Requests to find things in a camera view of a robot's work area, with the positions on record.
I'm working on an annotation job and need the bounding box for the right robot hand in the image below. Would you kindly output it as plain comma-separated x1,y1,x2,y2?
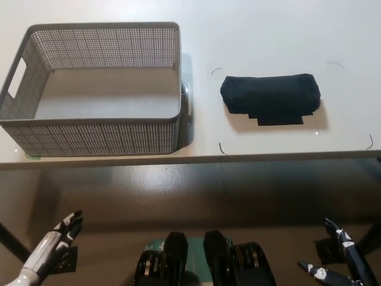
297,217,381,286

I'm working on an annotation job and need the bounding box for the black table leg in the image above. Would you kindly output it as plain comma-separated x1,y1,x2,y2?
355,216,381,250
0,220,32,265

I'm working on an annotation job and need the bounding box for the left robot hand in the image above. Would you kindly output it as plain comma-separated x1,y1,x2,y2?
20,210,85,277

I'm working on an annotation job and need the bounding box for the black table foot plate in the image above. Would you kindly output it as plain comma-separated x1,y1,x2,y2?
50,246,79,274
314,237,351,265

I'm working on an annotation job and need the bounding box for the grey perforated plastic basket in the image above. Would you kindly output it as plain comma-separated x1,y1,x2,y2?
0,21,190,158

